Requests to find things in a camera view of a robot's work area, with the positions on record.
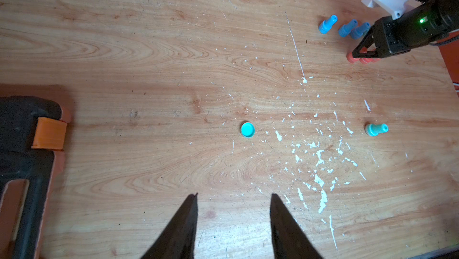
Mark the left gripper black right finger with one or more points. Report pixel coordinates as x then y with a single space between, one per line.
288 239

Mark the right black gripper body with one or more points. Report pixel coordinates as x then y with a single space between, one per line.
429 24

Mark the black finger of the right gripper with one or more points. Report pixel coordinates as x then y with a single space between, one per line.
365 53
367 41

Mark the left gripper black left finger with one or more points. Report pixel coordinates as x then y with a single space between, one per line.
177 240

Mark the blue stamp body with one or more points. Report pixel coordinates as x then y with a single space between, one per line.
359 31
347 28
327 24

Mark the red stamp body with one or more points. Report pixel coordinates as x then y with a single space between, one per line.
369 59
352 59

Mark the teal stamp cap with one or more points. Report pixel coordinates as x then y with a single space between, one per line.
247 129

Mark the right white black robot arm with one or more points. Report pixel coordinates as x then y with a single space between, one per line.
410 24

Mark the black plastic tool case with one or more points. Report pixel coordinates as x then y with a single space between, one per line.
33 134

